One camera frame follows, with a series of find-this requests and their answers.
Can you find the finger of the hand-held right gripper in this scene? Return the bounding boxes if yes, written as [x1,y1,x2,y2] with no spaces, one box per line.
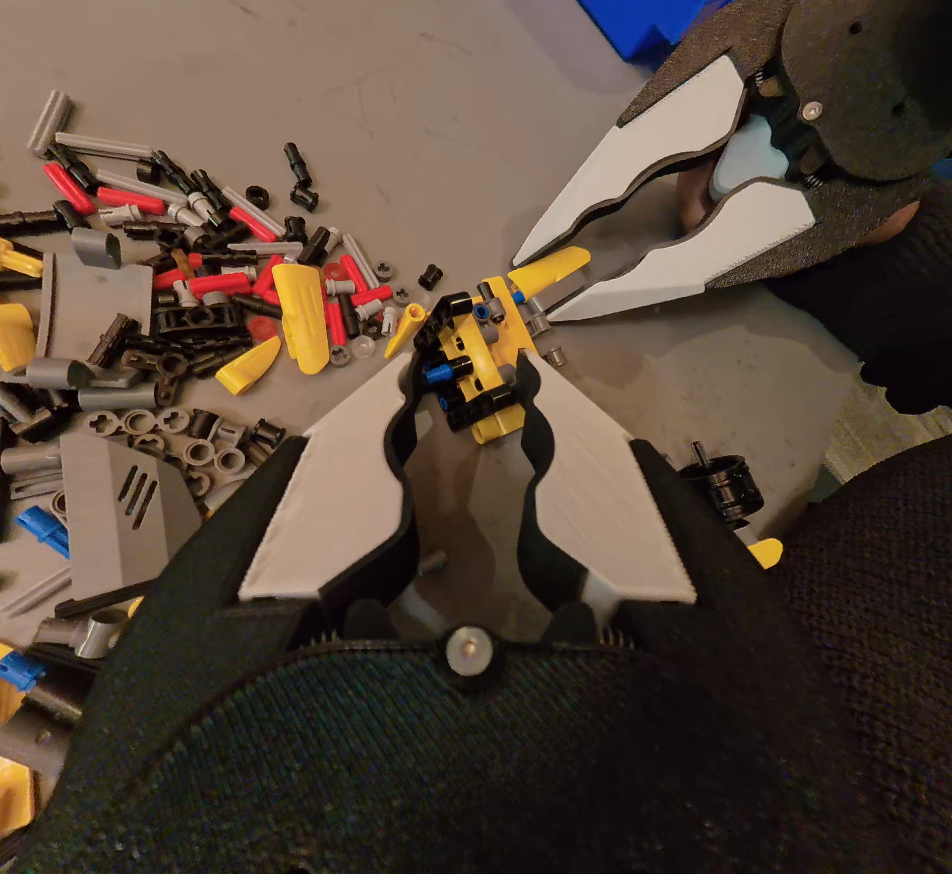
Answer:
[512,54,748,268]
[546,177,818,324]

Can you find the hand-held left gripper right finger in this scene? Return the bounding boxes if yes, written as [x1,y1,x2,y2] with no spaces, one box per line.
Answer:
[517,353,699,634]

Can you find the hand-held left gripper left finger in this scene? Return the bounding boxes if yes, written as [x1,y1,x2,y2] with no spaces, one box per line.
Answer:
[238,353,421,631]

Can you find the black wheel assembly yellow panels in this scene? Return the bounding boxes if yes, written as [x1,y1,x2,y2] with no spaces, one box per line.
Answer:
[679,441,785,568]

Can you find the yellow panel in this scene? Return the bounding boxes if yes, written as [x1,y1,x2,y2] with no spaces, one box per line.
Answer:
[508,247,592,304]

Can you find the yellow toy brick frame assembly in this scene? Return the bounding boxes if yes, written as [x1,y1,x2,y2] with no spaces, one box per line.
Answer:
[413,275,556,445]

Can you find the person's right forearm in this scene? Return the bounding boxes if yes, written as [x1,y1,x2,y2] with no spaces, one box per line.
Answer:
[766,182,952,415]

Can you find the person's right hand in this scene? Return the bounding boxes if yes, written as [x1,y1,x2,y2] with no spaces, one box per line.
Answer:
[677,163,923,248]

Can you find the pile of toy brick parts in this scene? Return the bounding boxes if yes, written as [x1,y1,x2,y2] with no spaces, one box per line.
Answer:
[0,89,447,839]

